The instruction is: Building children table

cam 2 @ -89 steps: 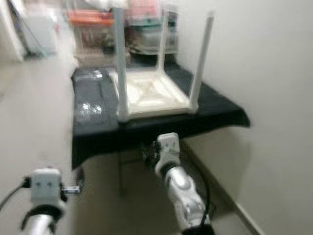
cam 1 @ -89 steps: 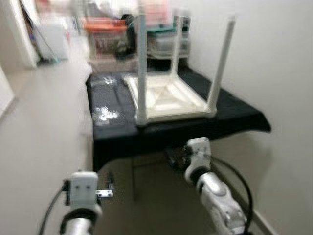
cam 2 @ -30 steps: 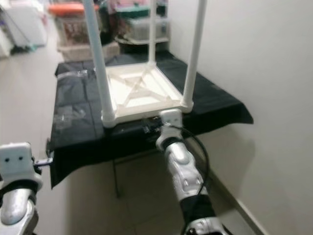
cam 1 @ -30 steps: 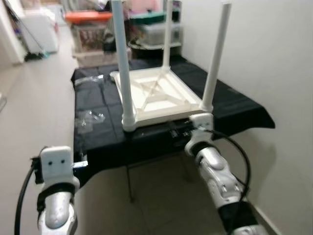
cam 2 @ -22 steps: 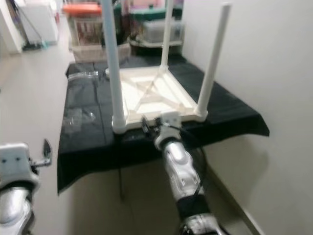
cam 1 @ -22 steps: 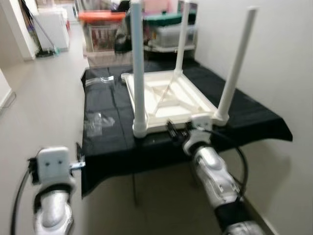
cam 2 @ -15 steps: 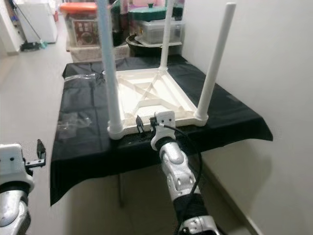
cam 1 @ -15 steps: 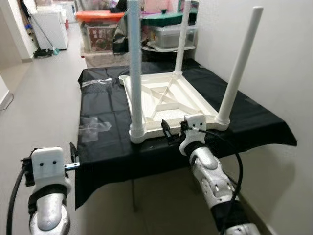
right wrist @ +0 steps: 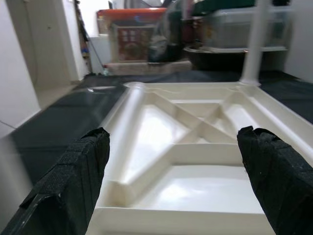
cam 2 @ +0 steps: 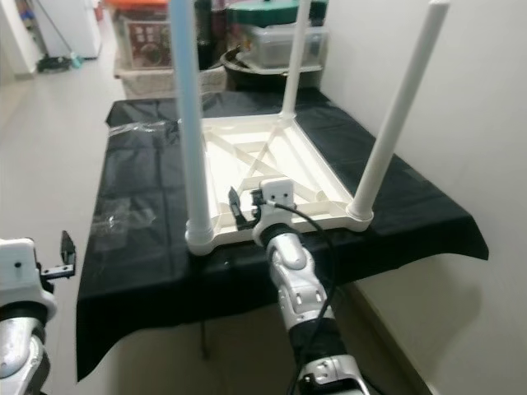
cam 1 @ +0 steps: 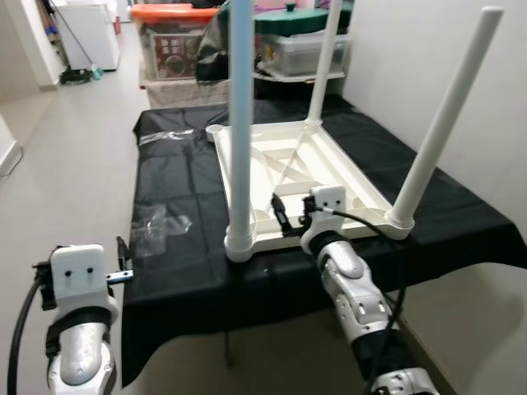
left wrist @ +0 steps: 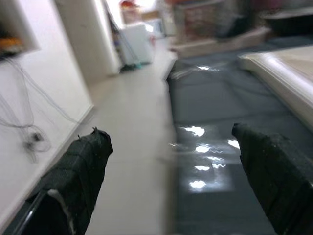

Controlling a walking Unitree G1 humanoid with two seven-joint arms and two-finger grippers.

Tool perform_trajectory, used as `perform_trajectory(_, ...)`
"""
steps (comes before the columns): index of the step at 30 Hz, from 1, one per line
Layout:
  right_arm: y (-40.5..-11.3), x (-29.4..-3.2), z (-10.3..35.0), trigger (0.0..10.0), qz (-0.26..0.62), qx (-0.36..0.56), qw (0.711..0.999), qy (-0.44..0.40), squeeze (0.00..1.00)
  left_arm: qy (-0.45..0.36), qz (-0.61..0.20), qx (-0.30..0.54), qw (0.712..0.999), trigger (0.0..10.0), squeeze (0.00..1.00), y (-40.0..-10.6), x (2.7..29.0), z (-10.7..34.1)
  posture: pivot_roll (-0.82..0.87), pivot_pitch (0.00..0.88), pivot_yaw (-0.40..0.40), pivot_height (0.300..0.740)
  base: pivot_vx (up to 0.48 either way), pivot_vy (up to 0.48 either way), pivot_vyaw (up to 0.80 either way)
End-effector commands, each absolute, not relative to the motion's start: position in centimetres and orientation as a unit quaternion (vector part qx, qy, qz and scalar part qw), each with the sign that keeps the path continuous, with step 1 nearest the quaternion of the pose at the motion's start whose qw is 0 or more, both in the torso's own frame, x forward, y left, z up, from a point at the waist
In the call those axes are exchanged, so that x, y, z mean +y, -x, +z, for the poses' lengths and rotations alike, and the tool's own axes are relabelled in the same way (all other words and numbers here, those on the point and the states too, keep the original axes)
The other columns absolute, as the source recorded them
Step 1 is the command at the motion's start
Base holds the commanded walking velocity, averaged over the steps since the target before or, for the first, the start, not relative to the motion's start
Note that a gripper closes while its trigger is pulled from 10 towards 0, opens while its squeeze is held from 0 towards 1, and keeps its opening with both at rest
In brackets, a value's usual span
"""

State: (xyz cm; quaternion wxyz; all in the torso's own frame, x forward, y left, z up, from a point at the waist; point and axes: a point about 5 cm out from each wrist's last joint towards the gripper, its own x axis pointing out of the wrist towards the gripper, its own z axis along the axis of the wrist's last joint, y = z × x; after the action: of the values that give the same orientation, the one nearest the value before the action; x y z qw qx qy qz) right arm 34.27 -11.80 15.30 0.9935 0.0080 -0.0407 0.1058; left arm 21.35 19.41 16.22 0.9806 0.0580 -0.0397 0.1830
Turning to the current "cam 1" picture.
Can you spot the white plastic table leg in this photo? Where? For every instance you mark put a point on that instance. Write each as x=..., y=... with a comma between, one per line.
x=449, y=115
x=325, y=66
x=240, y=123

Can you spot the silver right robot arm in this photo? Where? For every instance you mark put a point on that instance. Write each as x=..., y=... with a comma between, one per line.
x=354, y=296

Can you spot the clear plastic tape piece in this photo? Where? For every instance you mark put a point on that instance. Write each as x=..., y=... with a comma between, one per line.
x=160, y=226
x=169, y=136

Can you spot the white plastic table top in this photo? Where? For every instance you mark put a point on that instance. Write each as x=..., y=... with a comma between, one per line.
x=338, y=185

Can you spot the black plastic table cover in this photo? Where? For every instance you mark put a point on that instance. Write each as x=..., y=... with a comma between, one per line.
x=181, y=280

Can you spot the beige patterned bench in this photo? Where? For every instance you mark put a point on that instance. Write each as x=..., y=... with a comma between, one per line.
x=181, y=95

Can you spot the clear plastic storage container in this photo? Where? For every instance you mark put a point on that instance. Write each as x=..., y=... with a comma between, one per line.
x=288, y=58

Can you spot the black bag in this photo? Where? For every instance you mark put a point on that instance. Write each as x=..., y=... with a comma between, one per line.
x=214, y=58

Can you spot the floor mop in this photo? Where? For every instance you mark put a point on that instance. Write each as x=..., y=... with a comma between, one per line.
x=78, y=76

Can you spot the green round lid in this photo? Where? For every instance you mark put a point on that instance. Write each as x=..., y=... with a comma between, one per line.
x=288, y=20

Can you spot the orange lid storage box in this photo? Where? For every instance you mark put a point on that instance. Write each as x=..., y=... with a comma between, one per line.
x=169, y=53

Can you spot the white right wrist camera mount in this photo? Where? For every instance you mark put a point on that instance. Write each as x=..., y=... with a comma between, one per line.
x=328, y=202

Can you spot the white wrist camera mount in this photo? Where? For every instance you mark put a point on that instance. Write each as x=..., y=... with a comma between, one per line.
x=78, y=276
x=328, y=202

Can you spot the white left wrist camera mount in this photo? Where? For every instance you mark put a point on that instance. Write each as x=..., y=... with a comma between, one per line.
x=78, y=276

